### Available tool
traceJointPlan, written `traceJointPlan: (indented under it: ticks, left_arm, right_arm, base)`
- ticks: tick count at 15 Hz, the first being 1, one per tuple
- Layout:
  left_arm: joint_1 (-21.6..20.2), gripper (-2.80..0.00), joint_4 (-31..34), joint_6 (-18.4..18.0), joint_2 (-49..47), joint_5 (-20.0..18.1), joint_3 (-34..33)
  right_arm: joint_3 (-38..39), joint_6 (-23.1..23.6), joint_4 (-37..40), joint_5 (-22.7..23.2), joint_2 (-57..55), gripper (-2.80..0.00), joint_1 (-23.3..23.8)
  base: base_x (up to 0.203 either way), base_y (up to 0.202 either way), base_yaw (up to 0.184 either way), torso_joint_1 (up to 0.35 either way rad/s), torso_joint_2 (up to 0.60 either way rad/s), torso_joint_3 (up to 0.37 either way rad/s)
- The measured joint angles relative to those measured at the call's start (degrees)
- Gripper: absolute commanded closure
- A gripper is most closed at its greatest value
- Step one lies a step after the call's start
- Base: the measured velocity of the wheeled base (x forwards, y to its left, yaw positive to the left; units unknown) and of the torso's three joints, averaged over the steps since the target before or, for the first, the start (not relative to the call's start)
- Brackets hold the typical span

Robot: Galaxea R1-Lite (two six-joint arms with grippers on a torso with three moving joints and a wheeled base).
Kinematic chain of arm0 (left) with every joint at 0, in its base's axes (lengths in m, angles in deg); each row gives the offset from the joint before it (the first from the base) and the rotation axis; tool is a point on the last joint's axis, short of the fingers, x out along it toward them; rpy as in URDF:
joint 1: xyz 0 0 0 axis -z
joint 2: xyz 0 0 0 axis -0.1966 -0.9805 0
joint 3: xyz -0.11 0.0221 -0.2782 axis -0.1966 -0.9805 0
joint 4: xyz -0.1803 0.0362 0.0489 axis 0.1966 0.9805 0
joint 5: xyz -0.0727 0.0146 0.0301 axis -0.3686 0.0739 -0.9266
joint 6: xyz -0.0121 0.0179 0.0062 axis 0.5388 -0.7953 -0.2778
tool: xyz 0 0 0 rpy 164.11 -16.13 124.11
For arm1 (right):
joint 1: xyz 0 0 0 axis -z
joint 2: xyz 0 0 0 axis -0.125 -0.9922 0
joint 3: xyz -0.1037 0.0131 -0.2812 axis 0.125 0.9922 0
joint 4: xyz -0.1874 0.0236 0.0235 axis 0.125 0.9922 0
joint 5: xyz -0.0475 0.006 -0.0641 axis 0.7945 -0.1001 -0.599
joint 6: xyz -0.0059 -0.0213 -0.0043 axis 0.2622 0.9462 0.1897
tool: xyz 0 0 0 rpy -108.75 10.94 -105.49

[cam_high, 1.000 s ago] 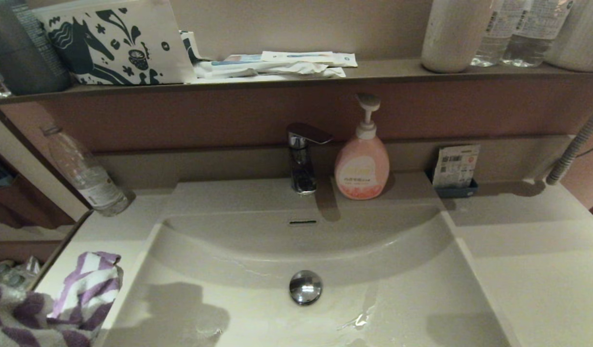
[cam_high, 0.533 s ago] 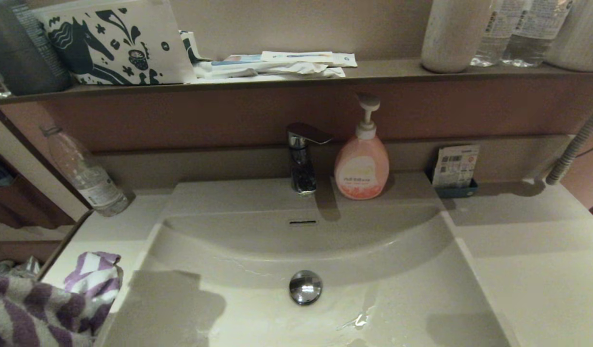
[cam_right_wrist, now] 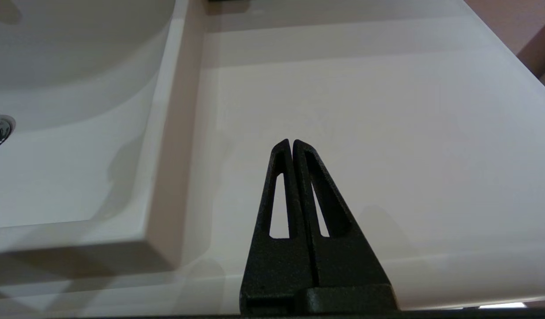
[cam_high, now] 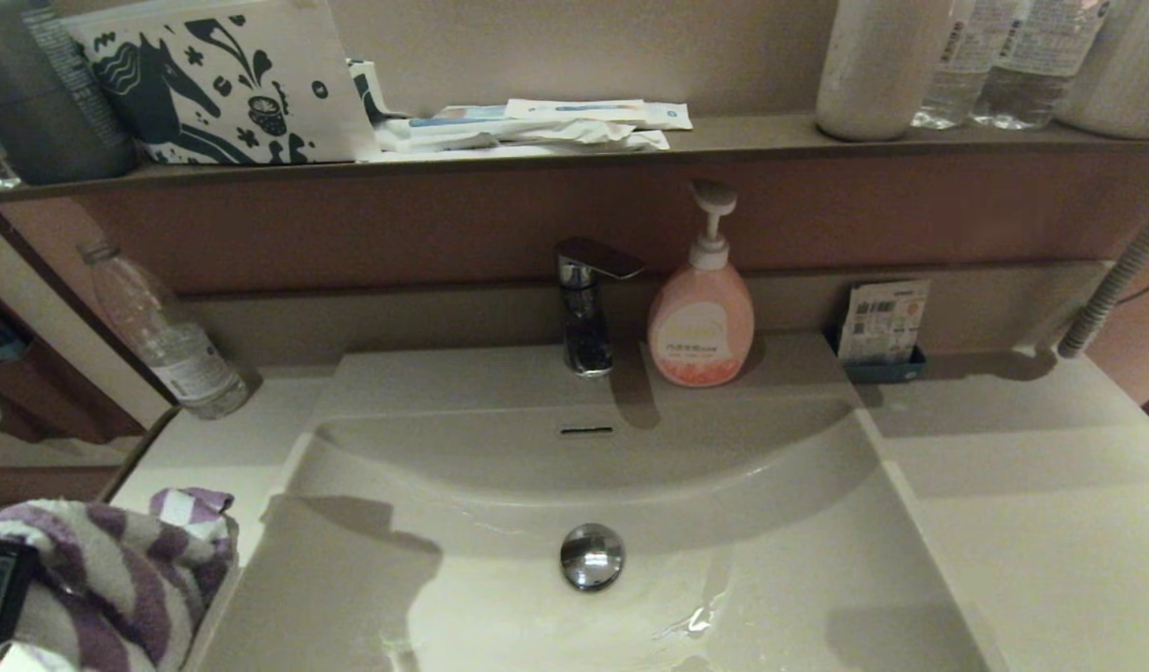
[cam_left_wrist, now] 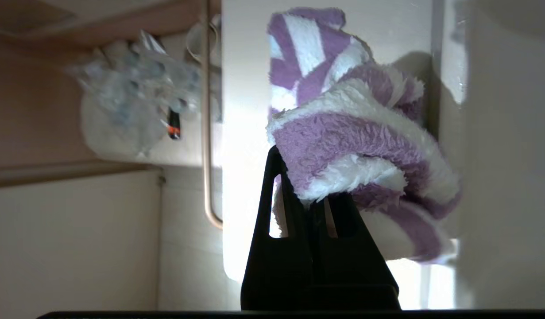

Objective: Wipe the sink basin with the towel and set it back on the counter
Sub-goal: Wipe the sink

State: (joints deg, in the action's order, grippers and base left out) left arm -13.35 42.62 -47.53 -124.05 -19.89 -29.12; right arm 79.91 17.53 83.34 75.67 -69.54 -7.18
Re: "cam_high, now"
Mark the brown wall shelf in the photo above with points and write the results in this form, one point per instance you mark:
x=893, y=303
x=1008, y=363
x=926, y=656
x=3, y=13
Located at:
x=499, y=174

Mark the white packet with blue print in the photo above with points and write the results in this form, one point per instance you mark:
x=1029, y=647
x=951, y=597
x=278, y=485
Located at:
x=462, y=116

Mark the dark grey cylinder container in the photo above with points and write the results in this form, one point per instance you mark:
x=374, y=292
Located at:
x=33, y=103

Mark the clear water bottle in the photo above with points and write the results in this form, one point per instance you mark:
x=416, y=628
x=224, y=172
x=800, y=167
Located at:
x=1031, y=84
x=955, y=84

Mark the wide white container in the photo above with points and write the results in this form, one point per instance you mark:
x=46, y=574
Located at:
x=1123, y=84

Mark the white barcode card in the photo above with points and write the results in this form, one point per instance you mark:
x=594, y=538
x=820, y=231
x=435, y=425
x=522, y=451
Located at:
x=882, y=322

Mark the white horse print box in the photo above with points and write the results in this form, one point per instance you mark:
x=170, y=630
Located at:
x=229, y=84

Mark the green white patterned packet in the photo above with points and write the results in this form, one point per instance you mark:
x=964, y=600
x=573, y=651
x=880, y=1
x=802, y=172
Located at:
x=369, y=91

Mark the crumpled white packet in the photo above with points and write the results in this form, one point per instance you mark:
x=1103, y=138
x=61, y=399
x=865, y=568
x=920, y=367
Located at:
x=537, y=140

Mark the clear plastic bottle with label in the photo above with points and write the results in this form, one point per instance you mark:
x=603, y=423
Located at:
x=177, y=355

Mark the white ceramic sink basin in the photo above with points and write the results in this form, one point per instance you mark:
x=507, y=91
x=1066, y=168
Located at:
x=677, y=523

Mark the chrome drain stopper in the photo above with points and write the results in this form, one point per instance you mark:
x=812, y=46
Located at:
x=593, y=557

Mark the brown wooden side shelf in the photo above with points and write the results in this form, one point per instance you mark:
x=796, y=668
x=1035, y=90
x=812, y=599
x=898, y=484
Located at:
x=42, y=392

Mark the small blue holder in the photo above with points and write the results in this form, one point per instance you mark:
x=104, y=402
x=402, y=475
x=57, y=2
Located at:
x=877, y=373

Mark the chrome faucet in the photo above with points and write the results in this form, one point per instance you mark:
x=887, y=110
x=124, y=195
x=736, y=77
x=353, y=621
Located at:
x=585, y=317

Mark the purple white striped towel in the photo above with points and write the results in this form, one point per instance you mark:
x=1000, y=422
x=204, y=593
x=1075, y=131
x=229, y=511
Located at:
x=117, y=579

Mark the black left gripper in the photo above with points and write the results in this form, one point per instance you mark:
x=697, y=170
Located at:
x=0, y=593

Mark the pink soap pump bottle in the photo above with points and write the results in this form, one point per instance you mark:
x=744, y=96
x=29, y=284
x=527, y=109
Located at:
x=701, y=327

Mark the long white packet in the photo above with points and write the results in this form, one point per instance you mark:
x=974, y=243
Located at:
x=602, y=114

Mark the tall white bottle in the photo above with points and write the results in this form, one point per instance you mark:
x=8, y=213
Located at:
x=877, y=75

